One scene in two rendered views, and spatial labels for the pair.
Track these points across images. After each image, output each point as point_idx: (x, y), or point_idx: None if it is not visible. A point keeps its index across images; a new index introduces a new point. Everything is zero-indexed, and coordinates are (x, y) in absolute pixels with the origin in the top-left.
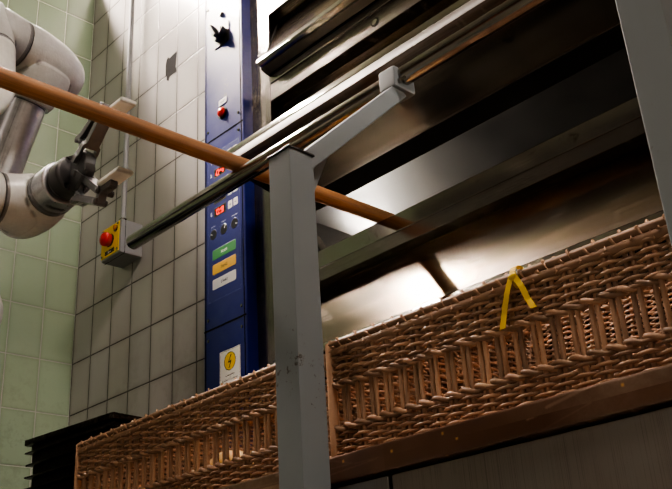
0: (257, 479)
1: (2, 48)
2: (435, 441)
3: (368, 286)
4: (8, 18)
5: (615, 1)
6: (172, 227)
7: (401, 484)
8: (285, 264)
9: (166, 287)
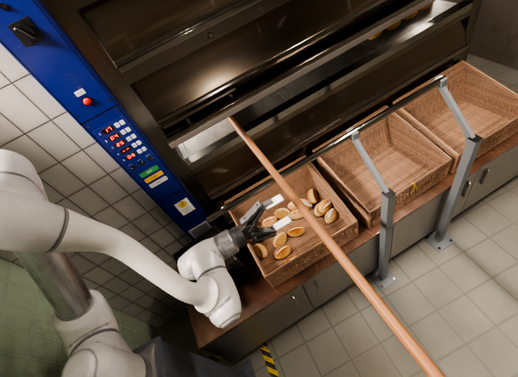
0: (363, 243)
1: (85, 221)
2: (405, 217)
3: (239, 153)
4: (25, 193)
5: (472, 151)
6: (67, 172)
7: (395, 224)
8: (391, 214)
9: (91, 198)
